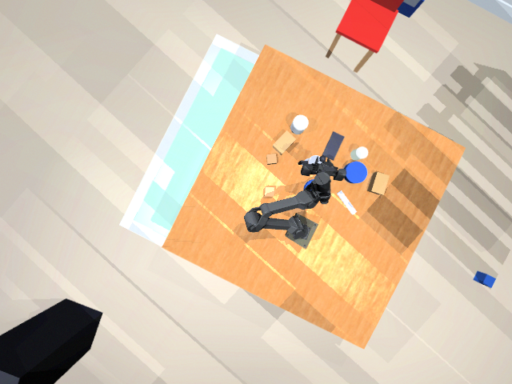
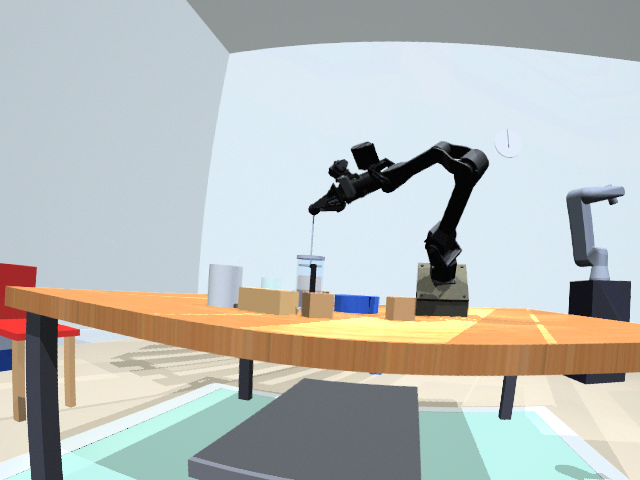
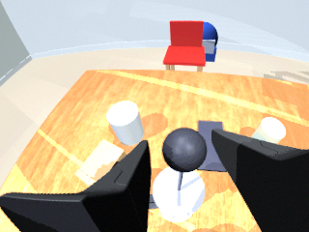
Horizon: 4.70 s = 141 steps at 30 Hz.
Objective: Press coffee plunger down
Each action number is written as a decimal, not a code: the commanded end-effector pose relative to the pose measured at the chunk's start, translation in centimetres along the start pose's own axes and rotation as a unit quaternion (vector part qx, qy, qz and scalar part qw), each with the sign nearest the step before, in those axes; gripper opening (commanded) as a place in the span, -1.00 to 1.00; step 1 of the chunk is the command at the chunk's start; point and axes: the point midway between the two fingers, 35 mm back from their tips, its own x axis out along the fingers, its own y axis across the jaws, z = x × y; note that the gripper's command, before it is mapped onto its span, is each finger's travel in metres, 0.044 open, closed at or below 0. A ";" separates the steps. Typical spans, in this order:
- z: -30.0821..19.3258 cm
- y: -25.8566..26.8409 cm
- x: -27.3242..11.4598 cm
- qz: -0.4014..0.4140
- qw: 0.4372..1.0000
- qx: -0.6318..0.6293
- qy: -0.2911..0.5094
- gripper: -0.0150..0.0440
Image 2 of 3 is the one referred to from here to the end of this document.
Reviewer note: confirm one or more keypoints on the glass french press with black knob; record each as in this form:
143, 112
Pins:
310, 268

